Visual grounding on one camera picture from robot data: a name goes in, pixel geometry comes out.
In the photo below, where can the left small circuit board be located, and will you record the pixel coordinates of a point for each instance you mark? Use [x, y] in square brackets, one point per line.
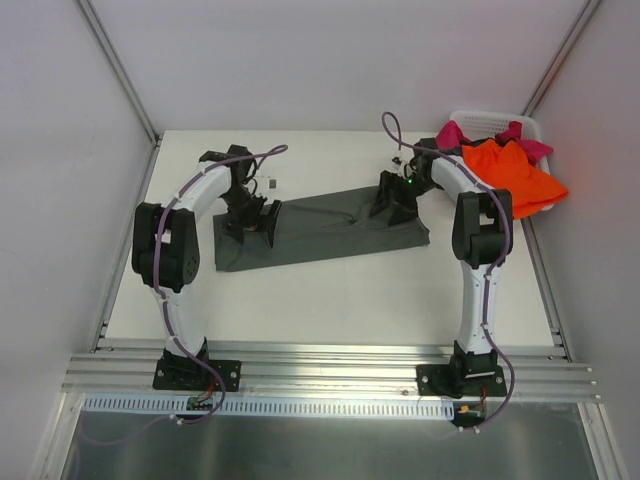
[199, 404]

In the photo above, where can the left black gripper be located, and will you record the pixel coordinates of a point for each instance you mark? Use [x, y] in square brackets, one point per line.
[252, 216]

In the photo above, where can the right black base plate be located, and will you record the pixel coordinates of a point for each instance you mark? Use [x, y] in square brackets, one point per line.
[441, 380]

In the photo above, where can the white plastic laundry basket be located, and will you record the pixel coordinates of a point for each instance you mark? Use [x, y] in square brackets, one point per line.
[508, 161]

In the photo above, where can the white slotted cable duct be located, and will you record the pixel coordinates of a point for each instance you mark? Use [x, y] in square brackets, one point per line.
[272, 407]

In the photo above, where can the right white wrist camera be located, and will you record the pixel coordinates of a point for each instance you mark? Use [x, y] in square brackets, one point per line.
[398, 162]

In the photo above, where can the aluminium mounting rail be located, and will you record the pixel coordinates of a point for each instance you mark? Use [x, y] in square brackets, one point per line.
[329, 370]

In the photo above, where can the orange t-shirt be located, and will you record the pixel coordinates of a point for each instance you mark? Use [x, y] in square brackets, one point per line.
[507, 167]

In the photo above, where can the dark grey t-shirt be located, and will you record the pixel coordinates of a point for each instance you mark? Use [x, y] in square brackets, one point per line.
[323, 227]

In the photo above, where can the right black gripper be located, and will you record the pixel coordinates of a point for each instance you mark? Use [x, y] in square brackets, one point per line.
[393, 195]

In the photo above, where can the magenta t-shirt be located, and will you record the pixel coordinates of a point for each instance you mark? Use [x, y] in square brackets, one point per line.
[451, 136]

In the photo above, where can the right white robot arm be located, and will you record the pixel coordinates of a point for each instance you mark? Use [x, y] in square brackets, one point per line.
[482, 238]

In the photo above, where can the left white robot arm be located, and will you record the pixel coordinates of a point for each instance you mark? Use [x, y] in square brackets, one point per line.
[165, 249]

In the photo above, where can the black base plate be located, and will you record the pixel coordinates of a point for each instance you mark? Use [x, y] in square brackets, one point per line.
[182, 374]
[441, 380]

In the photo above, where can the right small circuit board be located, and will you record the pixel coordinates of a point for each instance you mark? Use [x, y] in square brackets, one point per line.
[472, 410]

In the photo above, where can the small circuit board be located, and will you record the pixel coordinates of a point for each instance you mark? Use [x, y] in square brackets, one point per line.
[199, 404]
[472, 410]

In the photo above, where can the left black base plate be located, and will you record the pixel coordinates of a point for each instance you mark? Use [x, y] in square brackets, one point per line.
[182, 374]

